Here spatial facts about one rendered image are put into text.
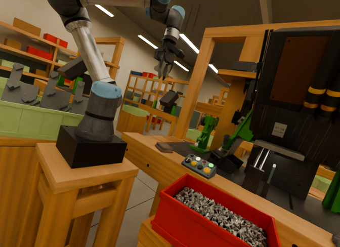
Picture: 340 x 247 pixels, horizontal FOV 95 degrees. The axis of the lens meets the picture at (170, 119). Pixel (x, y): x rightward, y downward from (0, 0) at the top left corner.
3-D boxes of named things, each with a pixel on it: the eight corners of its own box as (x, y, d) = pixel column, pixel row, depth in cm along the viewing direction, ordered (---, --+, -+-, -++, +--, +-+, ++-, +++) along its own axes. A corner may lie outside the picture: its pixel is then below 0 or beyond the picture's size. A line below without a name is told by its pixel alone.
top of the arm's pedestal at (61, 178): (53, 195, 47) (56, 182, 46) (34, 151, 67) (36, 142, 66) (137, 176, 71) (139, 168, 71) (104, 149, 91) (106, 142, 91)
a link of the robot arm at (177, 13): (169, 9, 83) (183, 16, 85) (163, 30, 84) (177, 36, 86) (172, 1, 75) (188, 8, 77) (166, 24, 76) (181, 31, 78)
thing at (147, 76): (153, 129, 625) (169, 74, 604) (117, 113, 767) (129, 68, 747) (161, 130, 669) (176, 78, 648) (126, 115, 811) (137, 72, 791)
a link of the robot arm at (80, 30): (99, 115, 73) (41, -13, 61) (105, 112, 87) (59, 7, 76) (124, 106, 74) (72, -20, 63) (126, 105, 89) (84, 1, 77)
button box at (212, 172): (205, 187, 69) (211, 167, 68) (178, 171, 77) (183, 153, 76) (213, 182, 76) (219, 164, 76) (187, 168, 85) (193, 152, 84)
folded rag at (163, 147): (173, 153, 90) (174, 149, 90) (161, 152, 86) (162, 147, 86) (165, 147, 99) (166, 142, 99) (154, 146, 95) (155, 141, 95)
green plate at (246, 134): (242, 149, 82) (267, 115, 77) (228, 140, 86) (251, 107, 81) (246, 148, 91) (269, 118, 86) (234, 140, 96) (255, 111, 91)
